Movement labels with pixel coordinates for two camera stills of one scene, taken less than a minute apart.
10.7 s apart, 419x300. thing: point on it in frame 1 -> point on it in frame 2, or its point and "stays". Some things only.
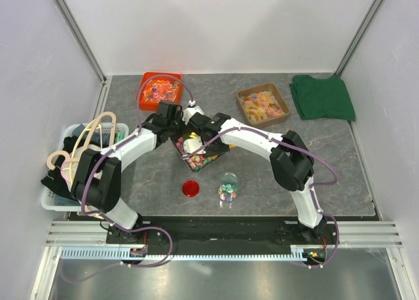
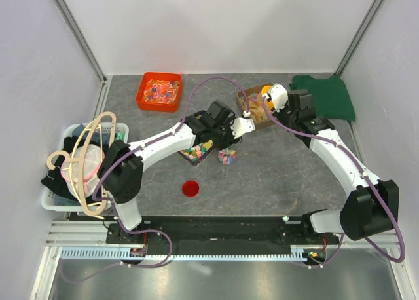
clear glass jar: [228, 188] -> [227, 156]
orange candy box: [160, 86] stays
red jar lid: [190, 188] stays
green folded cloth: [322, 99] stays
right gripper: [211, 152] -> [279, 115]
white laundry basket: [57, 185] stays
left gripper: [179, 116] -> [230, 141]
